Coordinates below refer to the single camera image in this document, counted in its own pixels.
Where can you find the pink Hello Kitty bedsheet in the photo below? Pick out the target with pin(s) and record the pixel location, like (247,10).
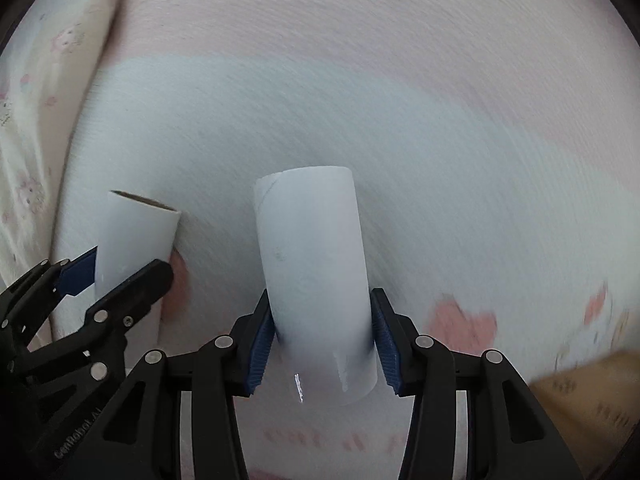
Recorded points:
(494,145)

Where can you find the large white paper tube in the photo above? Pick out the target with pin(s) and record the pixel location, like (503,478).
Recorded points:
(133,231)

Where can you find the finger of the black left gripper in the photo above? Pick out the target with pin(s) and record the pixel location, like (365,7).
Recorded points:
(129,302)
(28,302)

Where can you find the cream cartoon print pillow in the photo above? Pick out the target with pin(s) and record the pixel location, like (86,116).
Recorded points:
(46,70)

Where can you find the brown cardboard box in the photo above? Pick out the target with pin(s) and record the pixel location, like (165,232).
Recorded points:
(595,408)

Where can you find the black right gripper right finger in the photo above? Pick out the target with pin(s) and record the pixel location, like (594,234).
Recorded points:
(475,411)

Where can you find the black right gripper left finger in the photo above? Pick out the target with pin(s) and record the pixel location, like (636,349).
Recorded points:
(137,435)

